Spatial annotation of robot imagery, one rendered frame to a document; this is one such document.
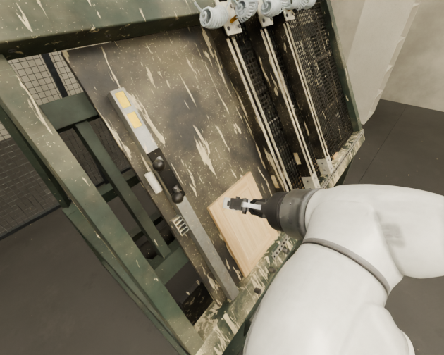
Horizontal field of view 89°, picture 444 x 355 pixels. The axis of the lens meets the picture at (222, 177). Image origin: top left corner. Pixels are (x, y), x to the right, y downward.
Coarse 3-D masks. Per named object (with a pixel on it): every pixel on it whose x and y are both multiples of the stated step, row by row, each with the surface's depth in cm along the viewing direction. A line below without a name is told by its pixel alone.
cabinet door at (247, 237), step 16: (224, 192) 104; (240, 192) 108; (256, 192) 116; (208, 208) 97; (224, 208) 101; (224, 224) 101; (240, 224) 108; (256, 224) 115; (224, 240) 103; (240, 240) 107; (256, 240) 114; (272, 240) 122; (240, 256) 106; (256, 256) 113
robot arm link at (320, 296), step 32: (320, 256) 24; (288, 288) 23; (320, 288) 22; (352, 288) 22; (384, 288) 23; (256, 320) 23; (288, 320) 21; (320, 320) 20; (352, 320) 20; (384, 320) 20; (256, 352) 21; (288, 352) 19; (320, 352) 19; (352, 352) 19; (384, 352) 19
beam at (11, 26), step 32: (0, 0) 51; (32, 0) 55; (64, 0) 59; (96, 0) 64; (128, 0) 70; (160, 0) 77; (192, 0) 85; (320, 0) 169; (0, 32) 51; (32, 32) 54; (64, 32) 59; (96, 32) 65; (128, 32) 75
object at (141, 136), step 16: (112, 96) 71; (128, 96) 74; (128, 112) 74; (128, 128) 76; (144, 128) 77; (144, 144) 77; (176, 208) 86; (192, 224) 88; (208, 240) 92; (208, 256) 92; (224, 272) 97; (224, 288) 98
